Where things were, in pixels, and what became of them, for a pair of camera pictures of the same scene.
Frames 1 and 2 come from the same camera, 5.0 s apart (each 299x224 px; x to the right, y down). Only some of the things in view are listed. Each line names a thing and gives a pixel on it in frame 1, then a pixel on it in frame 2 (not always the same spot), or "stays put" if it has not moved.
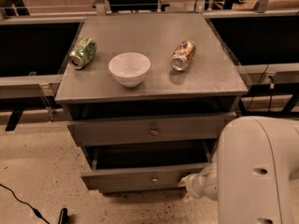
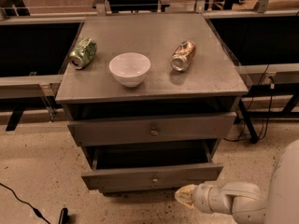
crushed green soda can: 82,52 stays put
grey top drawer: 192,127 stays put
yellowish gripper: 197,185 -> 202,196
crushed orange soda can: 182,55 stays put
